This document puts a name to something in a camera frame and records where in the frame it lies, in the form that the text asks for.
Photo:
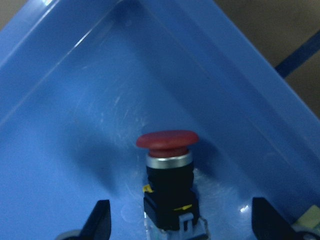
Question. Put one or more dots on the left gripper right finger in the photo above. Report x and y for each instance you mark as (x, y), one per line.
(267, 223)

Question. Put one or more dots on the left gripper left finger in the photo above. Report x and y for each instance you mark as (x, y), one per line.
(98, 225)

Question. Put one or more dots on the red emergency stop button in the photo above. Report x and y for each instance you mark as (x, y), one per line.
(171, 208)

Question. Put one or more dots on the green circuit board module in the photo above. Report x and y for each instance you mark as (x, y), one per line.
(309, 221)

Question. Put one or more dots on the blue plastic tray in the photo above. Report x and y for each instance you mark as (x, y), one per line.
(81, 80)

